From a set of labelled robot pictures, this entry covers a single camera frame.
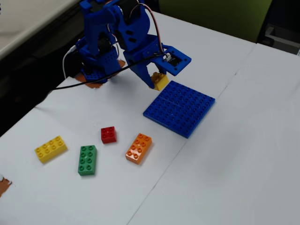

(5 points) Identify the yellow 2x4 block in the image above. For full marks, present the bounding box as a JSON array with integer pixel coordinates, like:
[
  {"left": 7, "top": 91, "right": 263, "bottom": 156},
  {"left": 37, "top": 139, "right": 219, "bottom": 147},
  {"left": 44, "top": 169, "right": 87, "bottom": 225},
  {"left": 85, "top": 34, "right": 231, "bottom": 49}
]
[{"left": 34, "top": 135, "right": 68, "bottom": 164}]

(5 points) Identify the blue 8x8 studded baseplate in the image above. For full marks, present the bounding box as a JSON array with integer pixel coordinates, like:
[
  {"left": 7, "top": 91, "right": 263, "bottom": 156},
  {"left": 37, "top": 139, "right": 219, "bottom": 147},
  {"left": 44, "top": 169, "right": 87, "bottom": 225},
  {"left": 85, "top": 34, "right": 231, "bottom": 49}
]
[{"left": 142, "top": 80, "right": 216, "bottom": 139}]

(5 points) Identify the red white servo wire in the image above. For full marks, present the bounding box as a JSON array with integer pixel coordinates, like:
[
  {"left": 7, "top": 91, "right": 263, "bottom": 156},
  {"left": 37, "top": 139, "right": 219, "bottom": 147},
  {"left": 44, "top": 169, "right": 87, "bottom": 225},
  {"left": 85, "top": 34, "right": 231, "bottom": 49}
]
[{"left": 130, "top": 2, "right": 166, "bottom": 57}]

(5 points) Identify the red 2x2 block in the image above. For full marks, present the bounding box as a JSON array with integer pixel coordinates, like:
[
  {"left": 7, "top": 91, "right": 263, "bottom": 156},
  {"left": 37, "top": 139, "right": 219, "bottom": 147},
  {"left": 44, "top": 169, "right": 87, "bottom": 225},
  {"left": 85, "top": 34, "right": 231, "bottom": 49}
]
[{"left": 100, "top": 126, "right": 117, "bottom": 144}]

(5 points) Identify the orange 2x4 block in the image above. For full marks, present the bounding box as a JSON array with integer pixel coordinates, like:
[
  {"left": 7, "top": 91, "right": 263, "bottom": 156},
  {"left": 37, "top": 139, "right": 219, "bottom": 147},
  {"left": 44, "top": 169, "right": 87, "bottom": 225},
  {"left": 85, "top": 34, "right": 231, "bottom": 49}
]
[{"left": 125, "top": 133, "right": 153, "bottom": 165}]

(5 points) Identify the brown tape patch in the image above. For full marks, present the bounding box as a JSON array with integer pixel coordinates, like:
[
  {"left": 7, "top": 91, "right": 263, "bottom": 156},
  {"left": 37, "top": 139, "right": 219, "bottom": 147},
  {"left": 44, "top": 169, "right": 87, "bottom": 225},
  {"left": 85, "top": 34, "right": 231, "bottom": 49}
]
[
  {"left": 74, "top": 60, "right": 127, "bottom": 90},
  {"left": 0, "top": 175, "right": 12, "bottom": 197}
]

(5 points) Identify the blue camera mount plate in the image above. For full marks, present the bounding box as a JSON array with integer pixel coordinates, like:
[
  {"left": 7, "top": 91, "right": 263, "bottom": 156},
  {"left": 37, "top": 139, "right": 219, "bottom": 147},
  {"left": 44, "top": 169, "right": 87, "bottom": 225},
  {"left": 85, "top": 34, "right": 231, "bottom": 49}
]
[{"left": 153, "top": 45, "right": 192, "bottom": 76}]

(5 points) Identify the green 2x4 block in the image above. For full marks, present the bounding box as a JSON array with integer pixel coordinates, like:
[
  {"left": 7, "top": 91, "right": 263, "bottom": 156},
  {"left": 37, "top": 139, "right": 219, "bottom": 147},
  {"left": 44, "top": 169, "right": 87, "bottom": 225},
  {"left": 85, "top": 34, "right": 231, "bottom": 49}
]
[{"left": 77, "top": 144, "right": 98, "bottom": 176}]

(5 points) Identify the black cable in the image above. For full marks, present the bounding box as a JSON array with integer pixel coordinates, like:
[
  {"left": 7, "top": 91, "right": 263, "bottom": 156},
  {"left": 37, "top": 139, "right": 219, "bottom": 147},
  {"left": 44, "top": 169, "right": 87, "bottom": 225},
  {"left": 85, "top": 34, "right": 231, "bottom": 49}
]
[{"left": 48, "top": 55, "right": 169, "bottom": 92}]

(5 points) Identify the yellow 2x2 block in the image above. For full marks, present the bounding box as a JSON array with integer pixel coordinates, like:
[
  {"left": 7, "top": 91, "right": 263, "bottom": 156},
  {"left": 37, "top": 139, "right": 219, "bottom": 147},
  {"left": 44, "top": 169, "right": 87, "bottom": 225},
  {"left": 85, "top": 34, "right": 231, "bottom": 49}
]
[{"left": 150, "top": 72, "right": 170, "bottom": 91}]

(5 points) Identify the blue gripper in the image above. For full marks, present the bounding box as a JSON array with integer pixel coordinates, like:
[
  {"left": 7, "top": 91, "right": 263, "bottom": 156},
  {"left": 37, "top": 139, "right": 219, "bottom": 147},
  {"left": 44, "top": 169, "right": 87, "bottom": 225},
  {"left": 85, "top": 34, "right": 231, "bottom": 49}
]
[{"left": 123, "top": 34, "right": 167, "bottom": 89}]

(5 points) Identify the white cable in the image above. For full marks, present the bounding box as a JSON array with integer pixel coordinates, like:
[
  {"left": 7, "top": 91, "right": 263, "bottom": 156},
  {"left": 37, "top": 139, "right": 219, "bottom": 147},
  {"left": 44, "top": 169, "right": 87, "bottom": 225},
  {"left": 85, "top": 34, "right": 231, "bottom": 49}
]
[{"left": 62, "top": 45, "right": 78, "bottom": 79}]

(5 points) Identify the beige desk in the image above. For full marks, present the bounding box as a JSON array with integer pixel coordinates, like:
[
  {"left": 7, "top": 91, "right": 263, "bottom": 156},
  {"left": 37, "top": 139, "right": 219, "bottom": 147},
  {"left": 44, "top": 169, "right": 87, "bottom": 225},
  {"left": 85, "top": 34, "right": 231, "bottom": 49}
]
[{"left": 0, "top": 0, "right": 80, "bottom": 59}]

